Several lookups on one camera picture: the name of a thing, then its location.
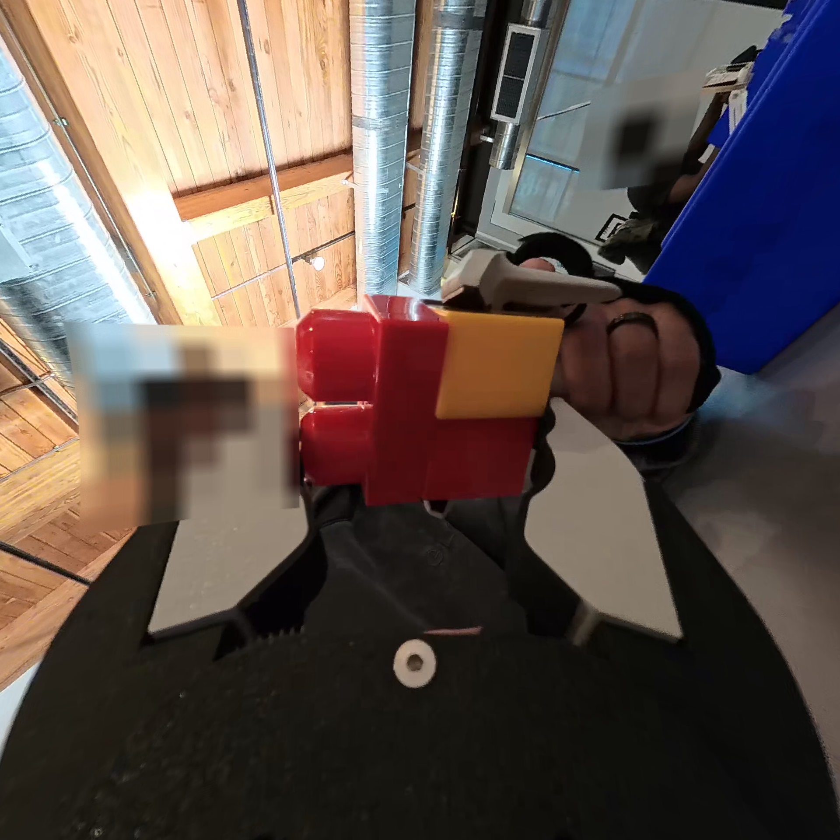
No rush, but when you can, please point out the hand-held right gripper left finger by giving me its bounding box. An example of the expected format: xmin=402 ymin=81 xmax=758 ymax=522
xmin=147 ymin=484 xmax=329 ymax=642

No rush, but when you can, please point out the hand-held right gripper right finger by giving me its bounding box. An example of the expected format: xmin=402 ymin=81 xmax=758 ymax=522
xmin=504 ymin=399 xmax=685 ymax=645

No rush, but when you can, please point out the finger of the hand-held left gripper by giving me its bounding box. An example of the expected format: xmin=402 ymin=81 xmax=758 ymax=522
xmin=441 ymin=251 xmax=622 ymax=312
xmin=307 ymin=487 xmax=534 ymax=634

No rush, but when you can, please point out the yellow one-stud block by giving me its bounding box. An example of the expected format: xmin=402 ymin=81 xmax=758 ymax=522
xmin=435 ymin=310 xmax=565 ymax=420

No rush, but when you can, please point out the red one-stud block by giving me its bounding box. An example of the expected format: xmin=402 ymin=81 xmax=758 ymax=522
xmin=423 ymin=415 xmax=541 ymax=501

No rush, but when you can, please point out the red two-stud block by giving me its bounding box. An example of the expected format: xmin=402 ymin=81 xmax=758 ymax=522
xmin=295 ymin=295 xmax=448 ymax=506

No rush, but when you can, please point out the blue plastic bin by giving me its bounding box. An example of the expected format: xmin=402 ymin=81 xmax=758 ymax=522
xmin=642 ymin=0 xmax=840 ymax=376

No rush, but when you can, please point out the person's left hand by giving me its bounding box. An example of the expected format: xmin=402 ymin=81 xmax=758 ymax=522
xmin=553 ymin=298 xmax=703 ymax=442

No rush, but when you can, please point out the ceiling vent grille unit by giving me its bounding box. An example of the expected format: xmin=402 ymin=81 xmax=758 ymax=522
xmin=489 ymin=23 xmax=551 ymax=173

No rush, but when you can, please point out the metal conduit pipe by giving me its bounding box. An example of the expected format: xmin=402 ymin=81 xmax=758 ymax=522
xmin=236 ymin=0 xmax=304 ymax=320

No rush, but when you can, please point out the silver ventilation duct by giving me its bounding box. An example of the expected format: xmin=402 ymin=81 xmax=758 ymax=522
xmin=350 ymin=0 xmax=419 ymax=298
xmin=408 ymin=0 xmax=490 ymax=296
xmin=0 ymin=46 xmax=158 ymax=388

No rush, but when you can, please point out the black ceiling cable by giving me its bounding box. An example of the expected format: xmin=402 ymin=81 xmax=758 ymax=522
xmin=0 ymin=540 xmax=91 ymax=586

